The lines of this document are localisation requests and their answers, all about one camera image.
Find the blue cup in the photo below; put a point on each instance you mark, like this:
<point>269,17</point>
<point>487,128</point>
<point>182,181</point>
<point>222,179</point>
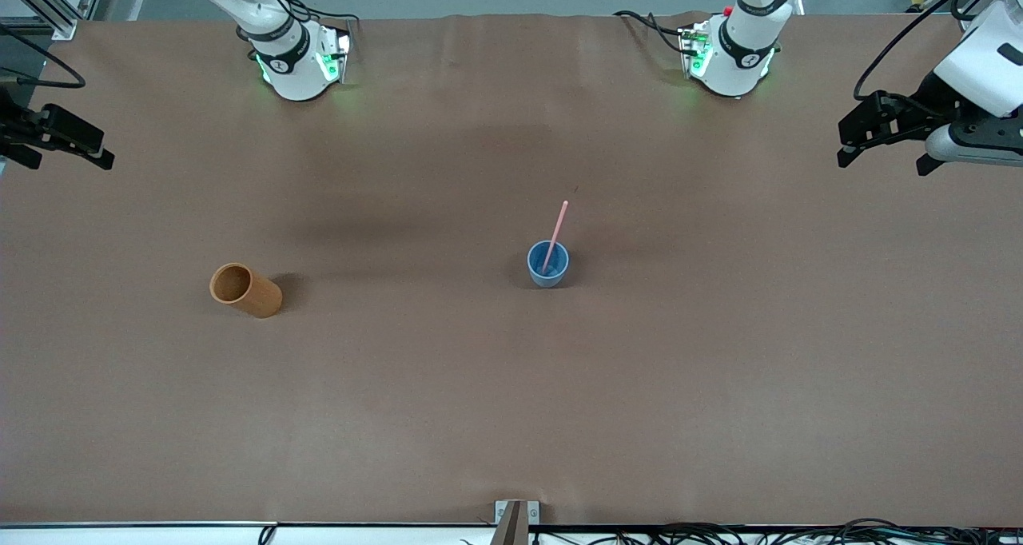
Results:
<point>551,277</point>

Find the brown cylindrical cup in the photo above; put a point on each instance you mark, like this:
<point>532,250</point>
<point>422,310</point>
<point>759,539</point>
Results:
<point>260,297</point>

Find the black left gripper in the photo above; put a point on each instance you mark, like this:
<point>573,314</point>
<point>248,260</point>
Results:
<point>927,101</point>

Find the aluminium frame profile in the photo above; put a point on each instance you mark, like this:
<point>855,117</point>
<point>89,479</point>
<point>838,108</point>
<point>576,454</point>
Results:
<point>57,22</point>
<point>967,16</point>

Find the pink straw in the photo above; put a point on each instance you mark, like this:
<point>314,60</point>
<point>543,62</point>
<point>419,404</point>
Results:
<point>557,229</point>

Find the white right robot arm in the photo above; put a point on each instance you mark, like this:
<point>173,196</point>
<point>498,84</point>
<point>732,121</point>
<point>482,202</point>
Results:
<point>292,73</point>

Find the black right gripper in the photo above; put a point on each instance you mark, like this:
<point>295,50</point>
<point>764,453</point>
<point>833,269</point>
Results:
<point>16,126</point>

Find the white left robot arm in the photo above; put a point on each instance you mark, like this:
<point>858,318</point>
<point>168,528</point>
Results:
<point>739,59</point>

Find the brown table cover sheet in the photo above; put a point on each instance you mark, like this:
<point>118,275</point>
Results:
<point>479,409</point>

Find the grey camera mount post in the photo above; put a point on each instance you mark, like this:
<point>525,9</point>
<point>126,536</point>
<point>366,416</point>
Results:
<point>511,527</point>

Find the silver metal bracket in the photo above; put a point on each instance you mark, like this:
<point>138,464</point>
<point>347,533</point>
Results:
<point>534,513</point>

